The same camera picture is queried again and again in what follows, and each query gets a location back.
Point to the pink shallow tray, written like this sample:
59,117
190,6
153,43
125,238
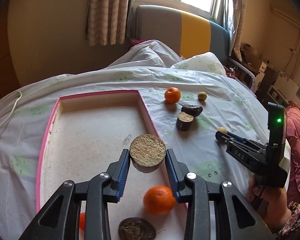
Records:
85,132

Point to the small mandarin orange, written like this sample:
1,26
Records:
172,95

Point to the white cabinet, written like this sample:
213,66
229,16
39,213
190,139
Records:
260,75

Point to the pink blanket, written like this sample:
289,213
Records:
293,138

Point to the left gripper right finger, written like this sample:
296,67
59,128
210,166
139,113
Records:
188,187

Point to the beige curtain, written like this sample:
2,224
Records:
106,22
233,21

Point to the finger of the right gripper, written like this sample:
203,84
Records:
223,138
237,138

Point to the sugarcane chunk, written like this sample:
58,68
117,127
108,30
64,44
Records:
184,121
147,152

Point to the grey yellow blue headboard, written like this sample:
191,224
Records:
185,33

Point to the right beige curtain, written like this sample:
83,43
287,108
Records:
233,21

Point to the red cherry tomato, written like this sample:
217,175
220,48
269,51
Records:
82,221

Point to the black tracker with green light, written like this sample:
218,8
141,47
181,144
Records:
277,124

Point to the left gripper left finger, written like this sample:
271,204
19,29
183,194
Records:
106,187

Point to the white patterned plastic tablecloth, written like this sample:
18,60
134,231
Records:
151,68

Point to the large orange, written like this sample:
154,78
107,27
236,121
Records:
159,200

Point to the dark wrinkled passion fruit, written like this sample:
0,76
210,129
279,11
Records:
135,228

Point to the left beige curtain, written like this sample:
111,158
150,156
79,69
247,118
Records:
106,22

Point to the tan longan fruit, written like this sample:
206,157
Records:
222,129
202,96

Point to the person right hand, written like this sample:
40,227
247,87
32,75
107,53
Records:
277,213

